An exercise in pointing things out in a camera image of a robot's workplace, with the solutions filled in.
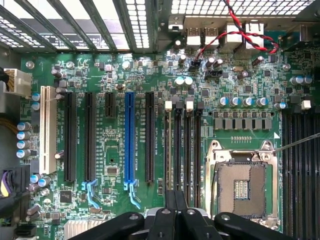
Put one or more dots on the short black expansion slot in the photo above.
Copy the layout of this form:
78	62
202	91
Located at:
110	105

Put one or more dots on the long black expansion slot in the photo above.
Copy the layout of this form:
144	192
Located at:
150	137
90	137
70	137

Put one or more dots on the thin metal locking lever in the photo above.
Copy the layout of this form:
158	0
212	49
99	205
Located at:
214	195
297	142

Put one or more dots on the white power connector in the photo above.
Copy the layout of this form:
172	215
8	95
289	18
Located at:
20	80

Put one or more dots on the open grey PC case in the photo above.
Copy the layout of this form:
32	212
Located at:
161	25

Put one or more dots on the RAM slot black latches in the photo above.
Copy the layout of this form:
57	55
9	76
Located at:
199	150
316	175
291	175
178	150

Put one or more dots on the silver finned heat sink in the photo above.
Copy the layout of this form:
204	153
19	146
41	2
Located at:
82	228

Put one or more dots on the black power connector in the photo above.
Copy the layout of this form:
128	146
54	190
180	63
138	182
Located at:
15	180

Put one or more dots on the white expansion slot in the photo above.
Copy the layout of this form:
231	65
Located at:
48	130

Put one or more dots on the CPU socket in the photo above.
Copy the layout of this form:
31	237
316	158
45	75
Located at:
241	187

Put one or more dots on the green motherboard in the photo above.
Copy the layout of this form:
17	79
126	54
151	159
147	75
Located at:
150	75

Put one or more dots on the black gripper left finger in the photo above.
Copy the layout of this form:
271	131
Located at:
160	225

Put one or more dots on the RAM slot white latches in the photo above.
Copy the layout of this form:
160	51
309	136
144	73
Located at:
168	105
189	150
307	175

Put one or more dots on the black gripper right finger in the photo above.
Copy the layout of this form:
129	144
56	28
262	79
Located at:
192	225

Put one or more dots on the blue expansion slot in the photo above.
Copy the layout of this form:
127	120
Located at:
129	137

